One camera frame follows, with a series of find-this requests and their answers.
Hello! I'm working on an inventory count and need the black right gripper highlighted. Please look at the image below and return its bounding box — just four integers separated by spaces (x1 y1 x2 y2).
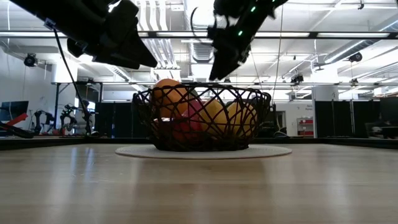
206 24 253 81

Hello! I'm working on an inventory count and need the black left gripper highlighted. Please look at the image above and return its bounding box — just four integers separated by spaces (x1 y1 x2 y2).
67 0 159 70

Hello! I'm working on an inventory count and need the small orange citrus fruit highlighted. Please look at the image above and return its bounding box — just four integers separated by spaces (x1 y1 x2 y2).
198 98 229 138

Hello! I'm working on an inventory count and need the large yellow mango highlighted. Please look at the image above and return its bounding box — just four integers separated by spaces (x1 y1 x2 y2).
151 78 190 119

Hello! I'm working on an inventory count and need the pink dragon fruit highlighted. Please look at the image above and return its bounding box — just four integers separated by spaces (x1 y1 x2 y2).
182 99 205 131

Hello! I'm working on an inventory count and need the yellow orange fruit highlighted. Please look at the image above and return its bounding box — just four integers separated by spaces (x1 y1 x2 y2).
226 101 258 138

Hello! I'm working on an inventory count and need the black partition panel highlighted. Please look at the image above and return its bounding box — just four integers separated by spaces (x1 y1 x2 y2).
313 100 382 139
95 101 150 139

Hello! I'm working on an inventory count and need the white round plate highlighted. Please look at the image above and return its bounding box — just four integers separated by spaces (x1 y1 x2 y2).
114 144 293 161

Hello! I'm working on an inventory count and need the red bin shelf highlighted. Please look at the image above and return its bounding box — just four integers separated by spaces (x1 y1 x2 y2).
297 116 315 138

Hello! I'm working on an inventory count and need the black monitor screen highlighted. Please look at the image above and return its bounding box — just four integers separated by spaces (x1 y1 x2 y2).
0 100 29 122

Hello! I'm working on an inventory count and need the red bar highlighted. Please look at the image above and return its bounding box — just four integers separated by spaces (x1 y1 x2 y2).
6 112 29 127

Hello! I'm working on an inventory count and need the black woven wire basket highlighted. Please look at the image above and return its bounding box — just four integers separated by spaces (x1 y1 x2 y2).
132 82 272 152

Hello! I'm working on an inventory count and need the thin black looped cable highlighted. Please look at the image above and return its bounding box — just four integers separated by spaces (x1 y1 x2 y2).
190 6 200 39

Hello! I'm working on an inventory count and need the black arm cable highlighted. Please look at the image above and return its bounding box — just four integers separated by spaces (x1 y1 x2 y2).
51 27 94 136

